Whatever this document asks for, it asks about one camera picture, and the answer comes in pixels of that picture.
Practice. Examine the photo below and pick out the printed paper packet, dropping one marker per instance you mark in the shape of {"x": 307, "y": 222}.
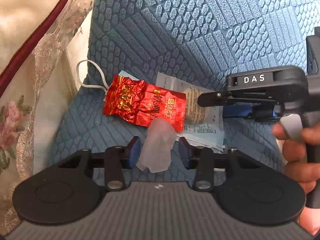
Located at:
{"x": 197, "y": 119}

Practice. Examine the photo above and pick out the translucent plastic wrapper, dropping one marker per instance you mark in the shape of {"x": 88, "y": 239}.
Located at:
{"x": 156, "y": 151}

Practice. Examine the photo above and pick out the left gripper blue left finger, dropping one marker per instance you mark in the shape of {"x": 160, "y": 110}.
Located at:
{"x": 132, "y": 153}

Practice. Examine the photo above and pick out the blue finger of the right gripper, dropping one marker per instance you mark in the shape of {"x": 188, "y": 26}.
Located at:
{"x": 248, "y": 111}

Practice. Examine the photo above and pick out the person's right hand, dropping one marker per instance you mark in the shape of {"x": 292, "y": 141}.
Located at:
{"x": 306, "y": 174}

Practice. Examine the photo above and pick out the red tea packet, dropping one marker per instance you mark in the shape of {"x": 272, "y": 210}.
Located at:
{"x": 139, "y": 102}

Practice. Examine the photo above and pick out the blue textured seat cushion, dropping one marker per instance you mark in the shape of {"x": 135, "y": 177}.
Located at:
{"x": 198, "y": 41}

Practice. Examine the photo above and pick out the red black cream blanket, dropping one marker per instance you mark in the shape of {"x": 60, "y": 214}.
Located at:
{"x": 23, "y": 24}

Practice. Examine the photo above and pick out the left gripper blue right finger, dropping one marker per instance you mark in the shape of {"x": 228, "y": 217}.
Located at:
{"x": 189, "y": 155}

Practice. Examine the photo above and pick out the blue face mask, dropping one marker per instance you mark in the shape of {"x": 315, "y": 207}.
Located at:
{"x": 209, "y": 140}

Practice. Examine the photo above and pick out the floral lace bed cover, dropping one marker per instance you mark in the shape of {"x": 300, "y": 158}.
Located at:
{"x": 35, "y": 101}

